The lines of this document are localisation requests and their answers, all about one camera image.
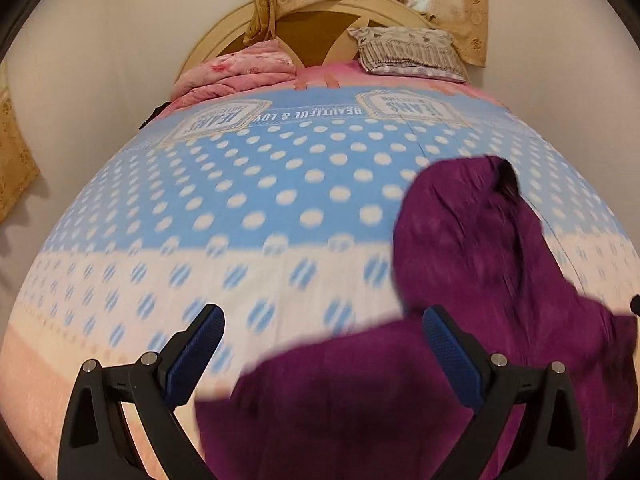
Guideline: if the grey patterned pillow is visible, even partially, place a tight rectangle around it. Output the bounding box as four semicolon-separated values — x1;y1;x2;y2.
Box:
348;26;468;83

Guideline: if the cream round headboard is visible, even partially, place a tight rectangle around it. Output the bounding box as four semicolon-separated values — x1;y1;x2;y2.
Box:
175;0;441;86

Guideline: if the purple puffer jacket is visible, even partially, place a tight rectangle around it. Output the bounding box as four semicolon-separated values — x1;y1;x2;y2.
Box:
194;156;638;480

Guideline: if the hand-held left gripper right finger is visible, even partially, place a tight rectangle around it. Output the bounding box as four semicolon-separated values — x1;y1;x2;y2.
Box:
421;305;588;480

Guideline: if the pink folded quilt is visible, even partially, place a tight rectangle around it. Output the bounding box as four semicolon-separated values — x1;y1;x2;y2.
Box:
170;40;298;111

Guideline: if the polka dot bed blanket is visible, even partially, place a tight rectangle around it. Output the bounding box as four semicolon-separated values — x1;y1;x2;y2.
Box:
0;62;640;480

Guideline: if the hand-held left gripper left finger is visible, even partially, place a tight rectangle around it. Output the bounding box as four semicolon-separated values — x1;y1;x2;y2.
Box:
57;304;226;480

